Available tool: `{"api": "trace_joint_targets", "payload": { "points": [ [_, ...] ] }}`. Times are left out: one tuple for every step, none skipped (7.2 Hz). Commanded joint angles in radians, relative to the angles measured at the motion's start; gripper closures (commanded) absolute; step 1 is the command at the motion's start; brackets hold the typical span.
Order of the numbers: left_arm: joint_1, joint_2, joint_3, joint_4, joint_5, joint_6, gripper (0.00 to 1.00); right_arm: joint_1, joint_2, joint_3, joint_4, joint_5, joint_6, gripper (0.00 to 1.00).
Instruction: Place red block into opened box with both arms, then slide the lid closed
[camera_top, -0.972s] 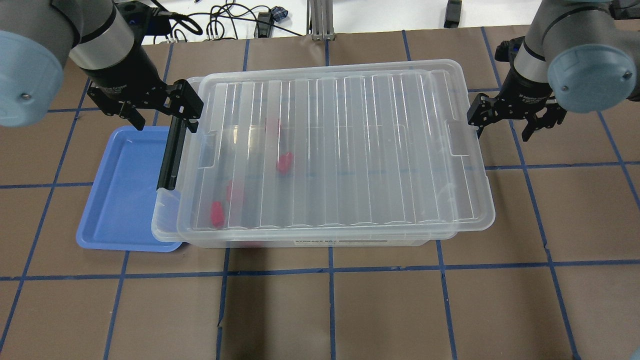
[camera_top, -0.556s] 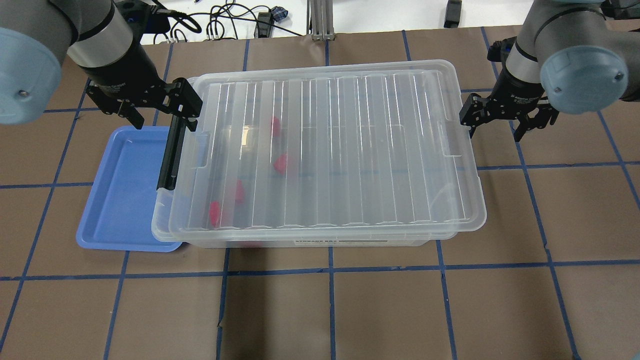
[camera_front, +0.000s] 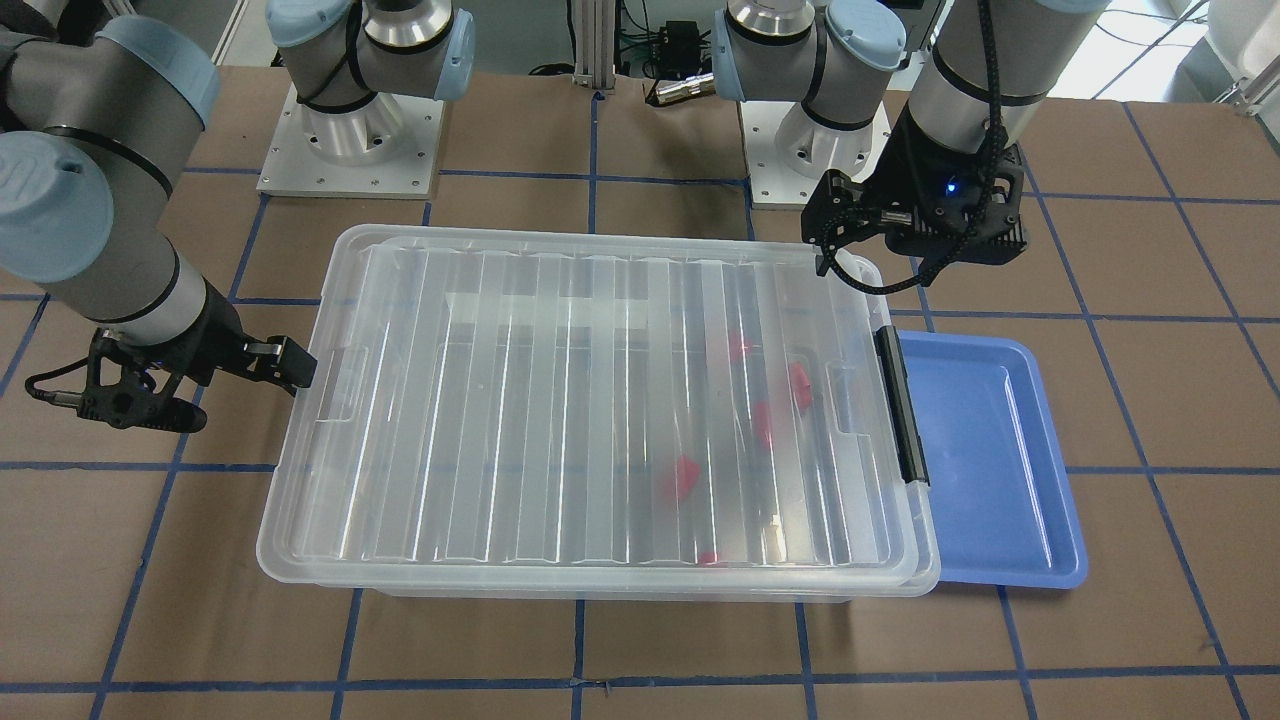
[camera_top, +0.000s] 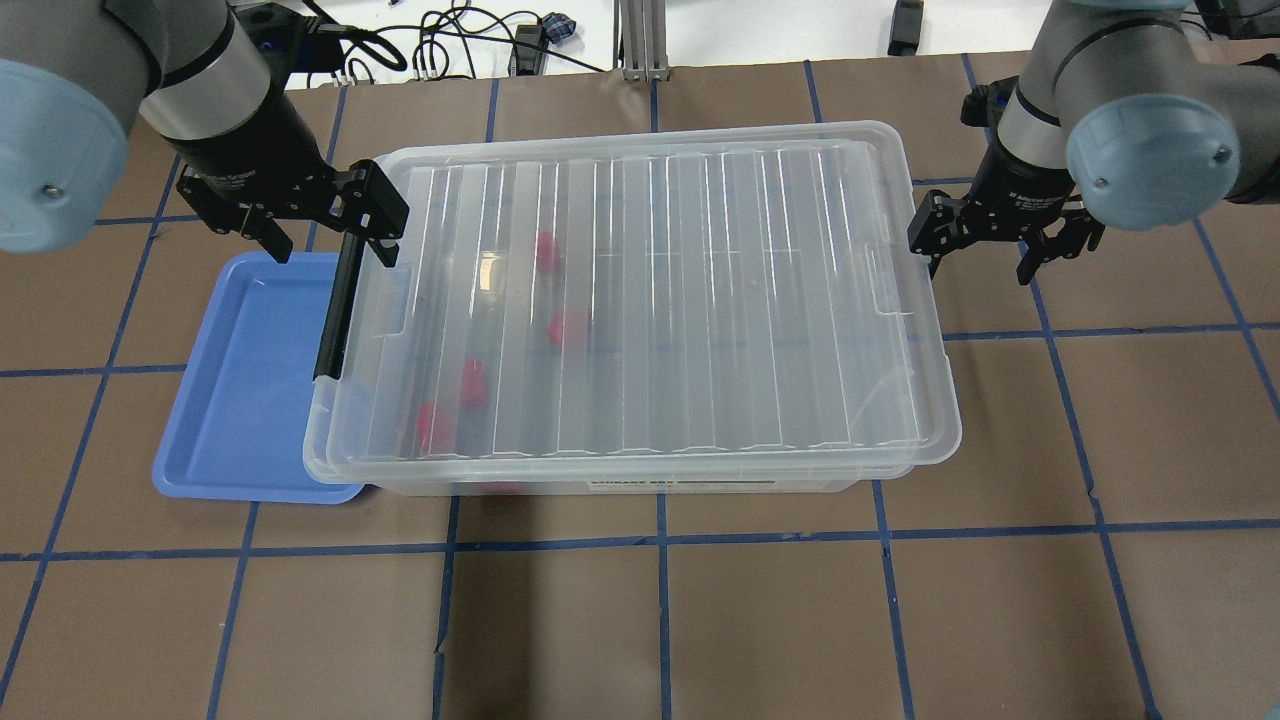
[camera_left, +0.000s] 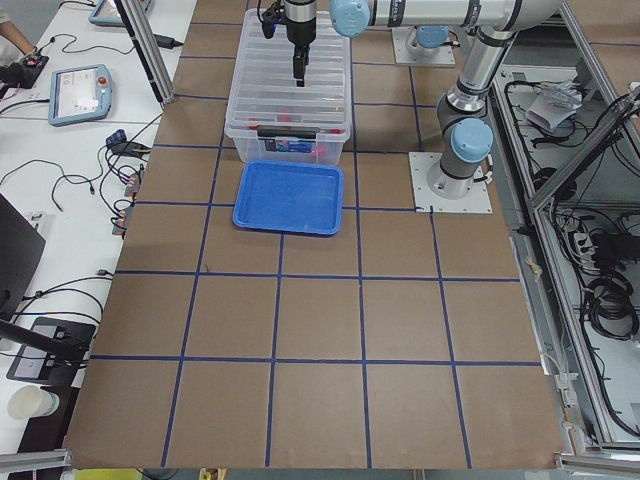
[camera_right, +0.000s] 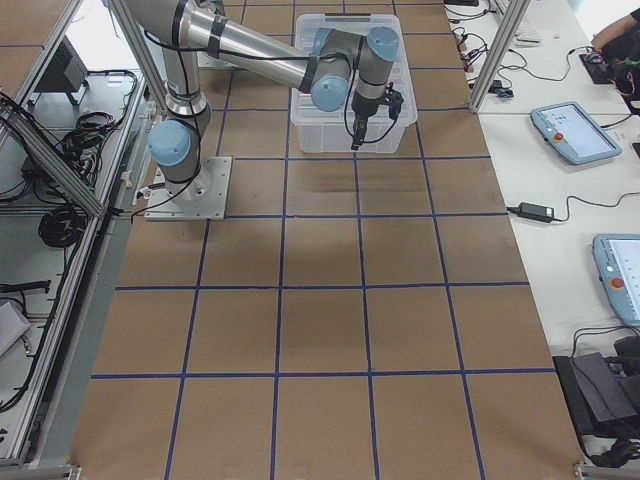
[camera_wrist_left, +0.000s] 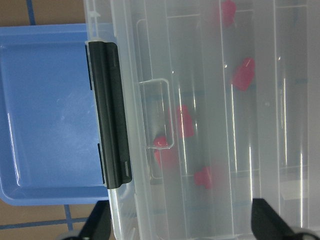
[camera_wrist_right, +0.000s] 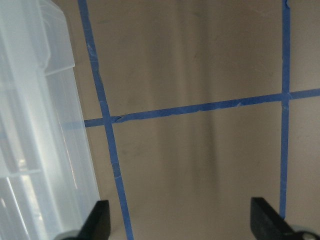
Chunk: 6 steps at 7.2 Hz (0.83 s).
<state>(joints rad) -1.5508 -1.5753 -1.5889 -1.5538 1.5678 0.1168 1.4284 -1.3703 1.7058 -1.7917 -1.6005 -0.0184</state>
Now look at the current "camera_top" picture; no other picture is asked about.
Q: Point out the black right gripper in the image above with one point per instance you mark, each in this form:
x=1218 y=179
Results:
x=1012 y=183

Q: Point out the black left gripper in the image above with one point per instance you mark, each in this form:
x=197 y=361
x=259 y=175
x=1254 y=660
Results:
x=252 y=146

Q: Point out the red block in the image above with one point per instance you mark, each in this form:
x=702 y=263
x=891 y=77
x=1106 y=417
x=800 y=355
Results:
x=547 y=257
x=474 y=386
x=569 y=330
x=436 y=429

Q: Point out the clear plastic box lid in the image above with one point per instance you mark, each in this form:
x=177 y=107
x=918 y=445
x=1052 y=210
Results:
x=640 y=300

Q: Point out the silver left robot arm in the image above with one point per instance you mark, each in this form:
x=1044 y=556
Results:
x=77 y=75

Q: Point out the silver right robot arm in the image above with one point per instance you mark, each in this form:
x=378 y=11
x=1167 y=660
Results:
x=1112 y=123

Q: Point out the red block in box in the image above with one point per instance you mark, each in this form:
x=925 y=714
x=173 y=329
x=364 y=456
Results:
x=569 y=330
x=474 y=386
x=547 y=257

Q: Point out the clear plastic storage box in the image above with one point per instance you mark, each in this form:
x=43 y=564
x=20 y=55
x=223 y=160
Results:
x=620 y=330

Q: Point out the blue plastic tray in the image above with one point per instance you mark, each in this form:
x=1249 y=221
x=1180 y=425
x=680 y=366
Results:
x=238 y=422

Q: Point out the black power adapter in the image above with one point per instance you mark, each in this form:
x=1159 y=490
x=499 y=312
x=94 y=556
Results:
x=906 y=26

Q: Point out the aluminium frame post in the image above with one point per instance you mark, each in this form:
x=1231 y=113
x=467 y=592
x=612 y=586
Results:
x=642 y=40

